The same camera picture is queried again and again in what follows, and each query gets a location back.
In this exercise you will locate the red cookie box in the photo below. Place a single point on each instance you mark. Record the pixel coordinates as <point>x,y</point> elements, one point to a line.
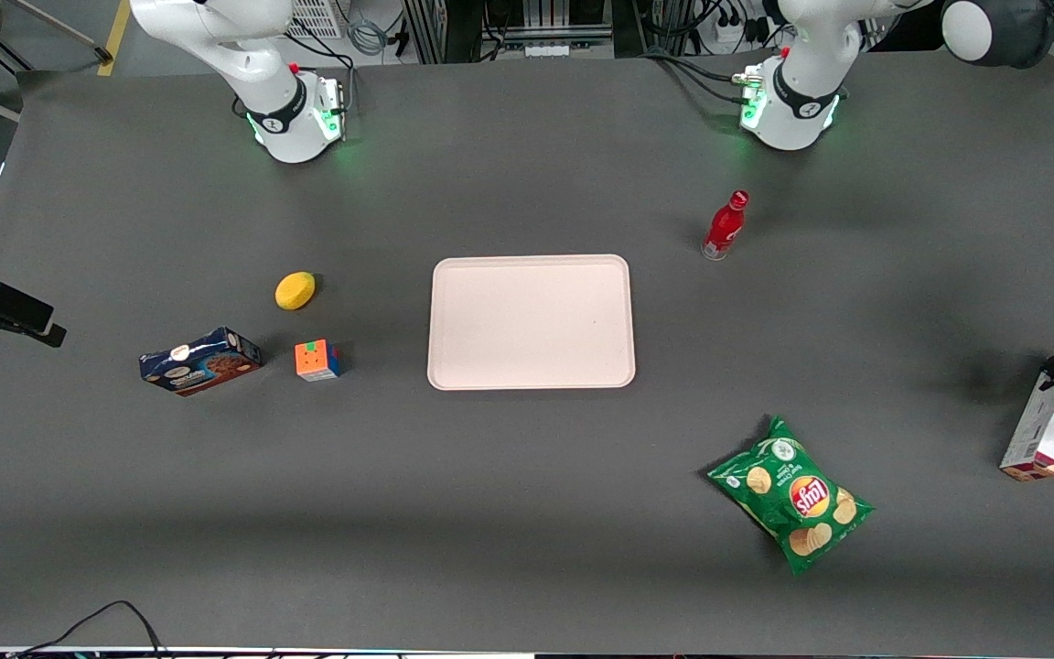
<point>1044,435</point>

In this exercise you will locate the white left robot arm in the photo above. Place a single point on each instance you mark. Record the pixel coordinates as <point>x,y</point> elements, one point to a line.
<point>792,114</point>

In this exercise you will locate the blue cookie box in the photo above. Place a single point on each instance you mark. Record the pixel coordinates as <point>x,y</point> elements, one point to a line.
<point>199,361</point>

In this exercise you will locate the pink plastic tray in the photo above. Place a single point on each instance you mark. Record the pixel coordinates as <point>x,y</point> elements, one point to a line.
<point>532,322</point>

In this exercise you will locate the yellow lemon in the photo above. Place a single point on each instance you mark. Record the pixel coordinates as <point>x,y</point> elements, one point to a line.
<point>295,290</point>

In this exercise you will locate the colourful puzzle cube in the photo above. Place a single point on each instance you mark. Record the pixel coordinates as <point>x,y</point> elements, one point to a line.
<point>317,360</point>

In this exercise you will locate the green chips bag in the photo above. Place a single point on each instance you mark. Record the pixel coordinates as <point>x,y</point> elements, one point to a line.
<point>792,499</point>

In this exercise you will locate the red soda bottle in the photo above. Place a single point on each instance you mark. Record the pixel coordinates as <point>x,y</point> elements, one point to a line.
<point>725,227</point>

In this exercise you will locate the white power strip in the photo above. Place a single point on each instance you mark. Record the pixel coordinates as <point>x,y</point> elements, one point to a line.
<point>739,32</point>

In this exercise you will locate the aluminium equipment rack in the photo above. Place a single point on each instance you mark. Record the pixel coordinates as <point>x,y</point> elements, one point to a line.
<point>509,27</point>

